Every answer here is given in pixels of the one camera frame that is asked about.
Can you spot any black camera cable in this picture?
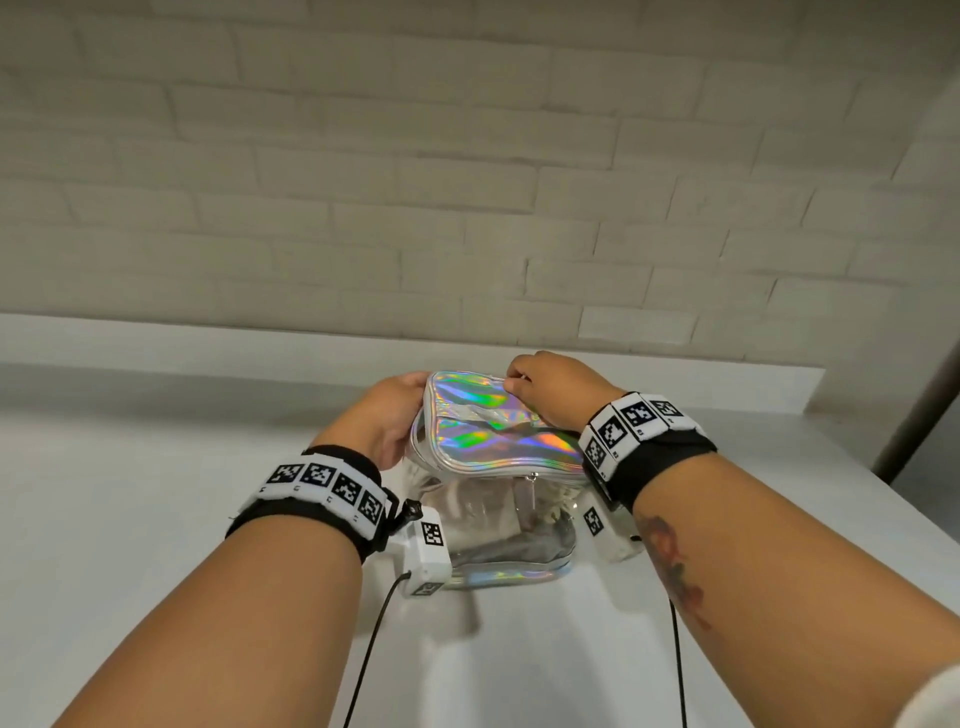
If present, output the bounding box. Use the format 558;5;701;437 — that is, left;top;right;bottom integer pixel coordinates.
341;570;414;728
666;598;692;728

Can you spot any holographic clear toiletry bag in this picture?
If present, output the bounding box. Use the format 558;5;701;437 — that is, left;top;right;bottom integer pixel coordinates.
407;368;591;594

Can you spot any black wristband with marker tags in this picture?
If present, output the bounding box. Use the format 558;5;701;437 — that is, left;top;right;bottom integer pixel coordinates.
224;445;401;566
578;390;720;517

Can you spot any person's left hand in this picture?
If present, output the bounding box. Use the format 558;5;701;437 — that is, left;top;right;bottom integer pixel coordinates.
309;371;434;472

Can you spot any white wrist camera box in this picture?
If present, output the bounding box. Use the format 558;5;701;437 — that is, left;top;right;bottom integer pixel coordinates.
580;495;647;564
390;505;454;600

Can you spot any person's left forearm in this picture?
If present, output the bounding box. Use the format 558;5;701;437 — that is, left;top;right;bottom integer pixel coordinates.
51;510;370;728

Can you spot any grey soft item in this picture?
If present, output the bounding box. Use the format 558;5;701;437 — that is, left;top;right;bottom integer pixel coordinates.
448;516;579;573

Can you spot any person's right hand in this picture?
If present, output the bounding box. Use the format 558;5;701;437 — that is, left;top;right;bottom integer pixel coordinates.
504;351;628;435

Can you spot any person's right forearm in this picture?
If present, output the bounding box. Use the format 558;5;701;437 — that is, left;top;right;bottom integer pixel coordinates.
632;450;960;728

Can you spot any dark metal pole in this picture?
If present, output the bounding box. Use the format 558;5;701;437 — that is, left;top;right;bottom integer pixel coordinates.
872;328;960;486

